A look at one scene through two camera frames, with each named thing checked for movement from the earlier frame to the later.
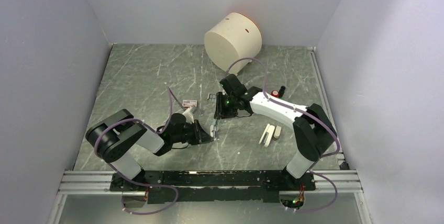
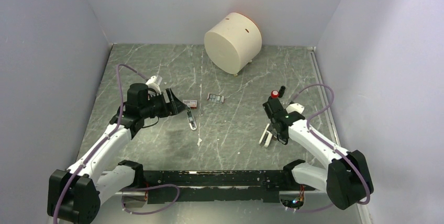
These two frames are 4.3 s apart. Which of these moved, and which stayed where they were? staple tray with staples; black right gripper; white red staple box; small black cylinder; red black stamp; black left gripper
Moved: black right gripper; black left gripper
Stayed: staple tray with staples; white red staple box; red black stamp; small black cylinder
